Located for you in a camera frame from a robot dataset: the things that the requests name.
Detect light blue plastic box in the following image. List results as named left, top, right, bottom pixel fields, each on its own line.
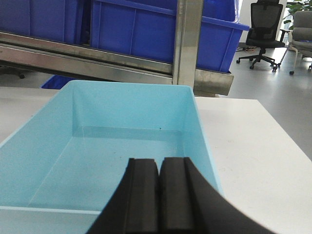
left=0, top=80, right=222, bottom=234

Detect blue storage bin right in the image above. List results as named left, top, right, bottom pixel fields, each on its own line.
left=90, top=0, right=249, bottom=73

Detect black mesh office chair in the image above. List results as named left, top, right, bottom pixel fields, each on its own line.
left=236, top=0, right=285, bottom=72

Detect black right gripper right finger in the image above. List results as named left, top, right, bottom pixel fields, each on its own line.
left=160, top=157, right=272, bottom=234

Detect blue bin under shelf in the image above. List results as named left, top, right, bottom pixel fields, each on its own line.
left=41, top=75, right=75, bottom=90

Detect blue storage bin left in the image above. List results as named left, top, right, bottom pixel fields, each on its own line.
left=0, top=0, right=91, bottom=44

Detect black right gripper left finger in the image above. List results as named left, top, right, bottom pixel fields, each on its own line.
left=88, top=158, right=158, bottom=234

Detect grey upholstered chair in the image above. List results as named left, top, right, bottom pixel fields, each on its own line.
left=288, top=11, right=312, bottom=75

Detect blue storage bin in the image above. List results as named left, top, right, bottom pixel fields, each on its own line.
left=0, top=0, right=91, bottom=44
left=90, top=0, right=249, bottom=73

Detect stainless steel front shelf rack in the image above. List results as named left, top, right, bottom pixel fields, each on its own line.
left=0, top=0, right=234, bottom=97

